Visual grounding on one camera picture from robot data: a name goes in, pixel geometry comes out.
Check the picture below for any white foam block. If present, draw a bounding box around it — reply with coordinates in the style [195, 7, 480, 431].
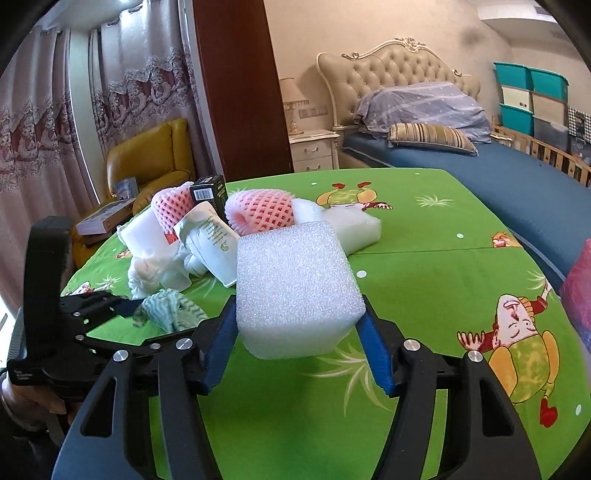
[235, 220, 365, 360]

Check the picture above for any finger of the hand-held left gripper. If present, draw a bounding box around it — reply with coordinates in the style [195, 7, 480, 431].
[76, 323, 199, 361]
[59, 292, 145, 324]

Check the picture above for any bin with pink bag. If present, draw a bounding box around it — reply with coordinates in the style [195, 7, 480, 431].
[560, 240, 591, 356]

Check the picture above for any striped pillow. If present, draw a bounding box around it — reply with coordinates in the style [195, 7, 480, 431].
[388, 122, 478, 157]

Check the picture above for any cream tufted headboard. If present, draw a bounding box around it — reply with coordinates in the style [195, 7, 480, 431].
[316, 37, 482, 134]

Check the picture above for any pink lace curtain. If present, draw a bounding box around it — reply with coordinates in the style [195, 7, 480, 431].
[90, 0, 220, 176]
[0, 28, 100, 319]

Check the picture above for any yellow leather armchair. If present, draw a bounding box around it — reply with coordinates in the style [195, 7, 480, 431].
[71, 117, 197, 268]

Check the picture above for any small grey box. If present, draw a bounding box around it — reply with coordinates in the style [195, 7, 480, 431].
[115, 176, 140, 200]

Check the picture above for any flat cardboard box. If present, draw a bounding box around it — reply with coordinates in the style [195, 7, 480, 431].
[75, 198, 138, 236]

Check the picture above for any wooden crib rail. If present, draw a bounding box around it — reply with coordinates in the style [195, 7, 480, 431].
[492, 122, 591, 185]

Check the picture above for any small pink foam fruit net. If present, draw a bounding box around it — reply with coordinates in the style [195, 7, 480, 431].
[152, 181, 197, 234]

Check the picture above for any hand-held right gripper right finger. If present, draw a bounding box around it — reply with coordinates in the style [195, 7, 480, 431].
[358, 295, 543, 480]

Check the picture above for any stack of plastic storage boxes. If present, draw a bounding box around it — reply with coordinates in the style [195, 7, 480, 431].
[493, 61, 571, 151]

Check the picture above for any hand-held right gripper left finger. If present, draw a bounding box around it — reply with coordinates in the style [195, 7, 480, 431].
[53, 295, 238, 480]

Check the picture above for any blue-grey duvet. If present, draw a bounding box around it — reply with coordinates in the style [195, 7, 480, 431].
[353, 82, 492, 144]

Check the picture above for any person's left hand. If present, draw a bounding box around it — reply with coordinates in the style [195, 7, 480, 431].
[0, 369, 70, 432]

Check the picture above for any brown wooden wardrobe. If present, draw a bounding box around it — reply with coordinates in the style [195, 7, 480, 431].
[191, 0, 293, 183]

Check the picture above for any green striped cloth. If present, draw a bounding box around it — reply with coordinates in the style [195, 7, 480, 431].
[133, 288, 208, 333]

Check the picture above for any large pink foam fruit net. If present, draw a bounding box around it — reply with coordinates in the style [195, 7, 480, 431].
[225, 189, 296, 238]

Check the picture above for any white nightstand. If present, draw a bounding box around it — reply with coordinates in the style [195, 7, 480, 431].
[288, 129, 341, 175]

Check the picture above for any blue mattress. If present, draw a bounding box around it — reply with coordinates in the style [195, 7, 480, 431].
[344, 131, 591, 291]

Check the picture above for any cream table lamp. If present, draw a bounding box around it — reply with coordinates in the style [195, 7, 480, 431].
[278, 77, 305, 137]

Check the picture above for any black carton box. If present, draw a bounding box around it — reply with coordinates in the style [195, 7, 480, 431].
[189, 174, 228, 222]

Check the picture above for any green cartoon tablecloth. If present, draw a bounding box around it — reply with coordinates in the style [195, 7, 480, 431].
[60, 168, 591, 480]

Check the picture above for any white foam sheet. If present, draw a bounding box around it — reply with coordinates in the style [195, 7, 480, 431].
[293, 198, 383, 254]

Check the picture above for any white crumpled plastic bag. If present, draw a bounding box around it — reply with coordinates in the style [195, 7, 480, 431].
[116, 208, 195, 298]

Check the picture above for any checkered bag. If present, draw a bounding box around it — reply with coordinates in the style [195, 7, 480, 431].
[567, 106, 591, 140]

